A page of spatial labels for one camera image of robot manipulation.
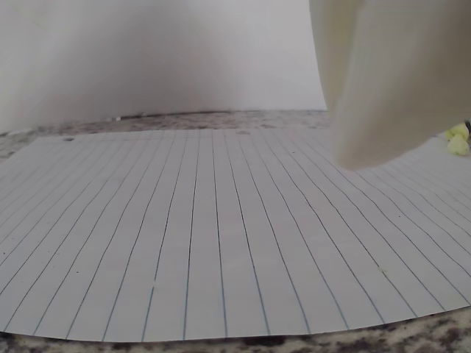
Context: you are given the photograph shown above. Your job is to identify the yellow-green knotted rope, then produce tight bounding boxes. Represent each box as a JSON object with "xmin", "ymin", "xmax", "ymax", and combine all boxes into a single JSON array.
[{"xmin": 444, "ymin": 123, "xmax": 471, "ymax": 158}]

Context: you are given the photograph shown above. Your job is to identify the white lined paper sheet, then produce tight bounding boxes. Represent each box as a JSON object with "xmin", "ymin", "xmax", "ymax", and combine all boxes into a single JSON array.
[{"xmin": 0, "ymin": 128, "xmax": 471, "ymax": 343}]

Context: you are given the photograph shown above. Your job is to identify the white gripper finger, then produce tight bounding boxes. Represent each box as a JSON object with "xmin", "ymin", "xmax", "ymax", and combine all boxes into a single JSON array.
[{"xmin": 308, "ymin": 0, "xmax": 471, "ymax": 171}]

